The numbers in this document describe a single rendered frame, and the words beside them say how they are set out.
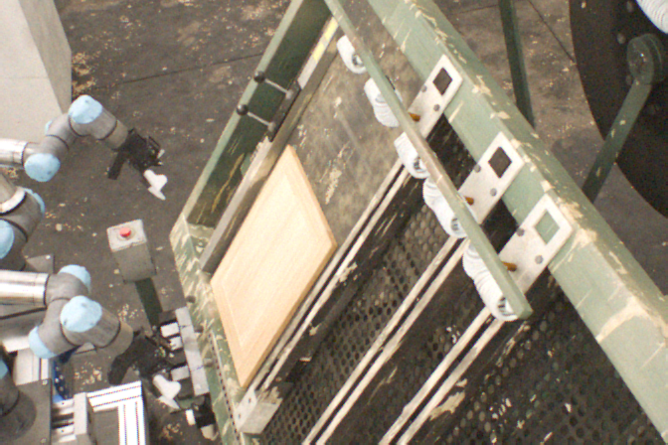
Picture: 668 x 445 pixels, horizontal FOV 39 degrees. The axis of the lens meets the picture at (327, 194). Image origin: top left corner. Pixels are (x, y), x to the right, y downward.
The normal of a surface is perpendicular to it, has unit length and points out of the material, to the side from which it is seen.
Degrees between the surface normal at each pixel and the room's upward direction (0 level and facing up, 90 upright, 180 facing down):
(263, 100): 90
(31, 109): 90
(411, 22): 55
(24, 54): 90
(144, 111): 0
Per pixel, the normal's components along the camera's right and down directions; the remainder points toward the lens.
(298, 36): 0.29, 0.63
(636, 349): -0.84, -0.19
